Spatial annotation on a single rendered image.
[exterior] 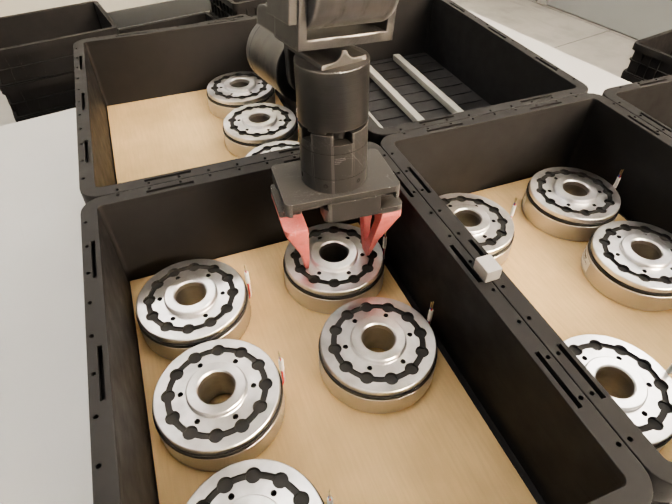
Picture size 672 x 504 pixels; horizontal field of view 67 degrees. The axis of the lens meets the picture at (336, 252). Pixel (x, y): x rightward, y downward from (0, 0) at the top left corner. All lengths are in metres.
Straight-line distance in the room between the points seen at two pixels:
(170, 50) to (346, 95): 0.53
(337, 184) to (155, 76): 0.52
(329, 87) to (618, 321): 0.36
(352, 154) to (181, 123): 0.45
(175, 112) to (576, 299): 0.62
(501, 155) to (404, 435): 0.37
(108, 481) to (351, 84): 0.30
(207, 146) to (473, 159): 0.37
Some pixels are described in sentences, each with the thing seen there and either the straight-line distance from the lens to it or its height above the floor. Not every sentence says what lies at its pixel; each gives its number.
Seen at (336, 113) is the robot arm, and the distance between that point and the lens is 0.39.
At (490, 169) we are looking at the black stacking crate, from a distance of 0.66.
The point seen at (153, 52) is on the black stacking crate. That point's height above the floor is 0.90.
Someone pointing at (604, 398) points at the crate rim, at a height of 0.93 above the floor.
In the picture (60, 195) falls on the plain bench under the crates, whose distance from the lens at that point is 0.97.
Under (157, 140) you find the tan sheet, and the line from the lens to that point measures 0.79.
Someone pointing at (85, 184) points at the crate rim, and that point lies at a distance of 0.55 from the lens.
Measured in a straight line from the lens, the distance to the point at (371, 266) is 0.51.
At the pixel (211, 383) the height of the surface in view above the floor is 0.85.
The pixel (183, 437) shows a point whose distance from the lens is 0.42.
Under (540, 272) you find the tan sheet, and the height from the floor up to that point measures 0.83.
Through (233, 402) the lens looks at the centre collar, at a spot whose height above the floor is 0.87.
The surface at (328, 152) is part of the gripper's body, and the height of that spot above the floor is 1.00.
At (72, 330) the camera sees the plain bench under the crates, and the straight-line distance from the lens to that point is 0.74.
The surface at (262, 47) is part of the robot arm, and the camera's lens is 0.45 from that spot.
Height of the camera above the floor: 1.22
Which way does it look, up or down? 44 degrees down
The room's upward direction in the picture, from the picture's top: straight up
